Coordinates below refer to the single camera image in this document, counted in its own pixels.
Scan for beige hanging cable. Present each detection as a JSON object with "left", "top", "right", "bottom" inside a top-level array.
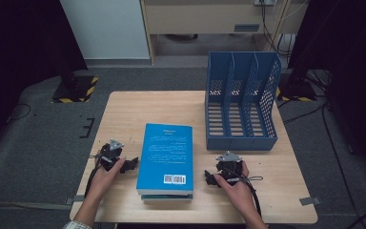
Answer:
[{"left": 271, "top": 0, "right": 309, "bottom": 46}]

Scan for person's left patterned sleeve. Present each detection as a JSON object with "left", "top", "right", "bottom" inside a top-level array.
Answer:
[{"left": 62, "top": 219, "right": 93, "bottom": 229}]

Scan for blue file rack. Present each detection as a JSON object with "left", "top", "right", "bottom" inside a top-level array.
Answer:
[{"left": 204, "top": 51, "right": 283, "bottom": 152}]

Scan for beige wooden desk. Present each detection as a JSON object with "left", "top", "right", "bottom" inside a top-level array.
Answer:
[{"left": 139, "top": 0, "right": 309, "bottom": 66}]

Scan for right hand-held gripper black cable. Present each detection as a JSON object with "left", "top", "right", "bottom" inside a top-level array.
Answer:
[{"left": 227, "top": 170, "right": 264, "bottom": 218}]

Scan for illustrated teal book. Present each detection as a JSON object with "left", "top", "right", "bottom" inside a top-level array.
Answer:
[{"left": 140, "top": 194, "right": 193, "bottom": 202}]

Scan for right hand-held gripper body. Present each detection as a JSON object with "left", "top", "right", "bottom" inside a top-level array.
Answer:
[{"left": 214, "top": 151, "right": 246, "bottom": 179}]

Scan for plain blue book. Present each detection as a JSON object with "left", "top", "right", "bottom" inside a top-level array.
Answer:
[{"left": 135, "top": 122, "right": 194, "bottom": 196}]

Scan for black curtain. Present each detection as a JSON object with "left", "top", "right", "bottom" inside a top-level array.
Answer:
[
  {"left": 0, "top": 0, "right": 89, "bottom": 160},
  {"left": 287, "top": 0, "right": 366, "bottom": 179}
]

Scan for thin black floor cable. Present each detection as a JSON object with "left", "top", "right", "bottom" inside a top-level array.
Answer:
[{"left": 8, "top": 103, "right": 32, "bottom": 123}]

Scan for person's left hand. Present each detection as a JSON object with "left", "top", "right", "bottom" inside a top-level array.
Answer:
[{"left": 87, "top": 157, "right": 127, "bottom": 199}]

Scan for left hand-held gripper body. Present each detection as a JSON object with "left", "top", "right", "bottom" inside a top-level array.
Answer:
[{"left": 98, "top": 137, "right": 127, "bottom": 173}]

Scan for person's right hand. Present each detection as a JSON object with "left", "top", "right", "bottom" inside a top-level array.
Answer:
[{"left": 213, "top": 160, "right": 256, "bottom": 213}]

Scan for hand-held gripper black cable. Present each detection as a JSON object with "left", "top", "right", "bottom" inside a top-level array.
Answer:
[
  {"left": 84, "top": 156, "right": 109, "bottom": 198},
  {"left": 227, "top": 170, "right": 264, "bottom": 218}
]

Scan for grey vent panel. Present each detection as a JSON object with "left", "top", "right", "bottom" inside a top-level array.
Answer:
[{"left": 234, "top": 23, "right": 261, "bottom": 32}]

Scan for black hanging cable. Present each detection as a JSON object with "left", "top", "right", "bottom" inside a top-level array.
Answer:
[{"left": 260, "top": 3, "right": 292, "bottom": 60}]

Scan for grey tape piece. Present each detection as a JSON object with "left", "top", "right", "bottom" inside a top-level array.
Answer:
[
  {"left": 65, "top": 195, "right": 86, "bottom": 205},
  {"left": 299, "top": 197, "right": 322, "bottom": 206}
]

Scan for black yellow striped stand base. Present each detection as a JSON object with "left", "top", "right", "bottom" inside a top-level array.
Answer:
[
  {"left": 51, "top": 71, "right": 99, "bottom": 104},
  {"left": 275, "top": 71, "right": 318, "bottom": 103}
]

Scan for left hand-held gripper black cable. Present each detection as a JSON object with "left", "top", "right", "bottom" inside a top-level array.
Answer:
[{"left": 84, "top": 156, "right": 109, "bottom": 198}]

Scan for white cabinet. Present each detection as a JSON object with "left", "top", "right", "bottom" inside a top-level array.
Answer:
[{"left": 59, "top": 0, "right": 151, "bottom": 60}]

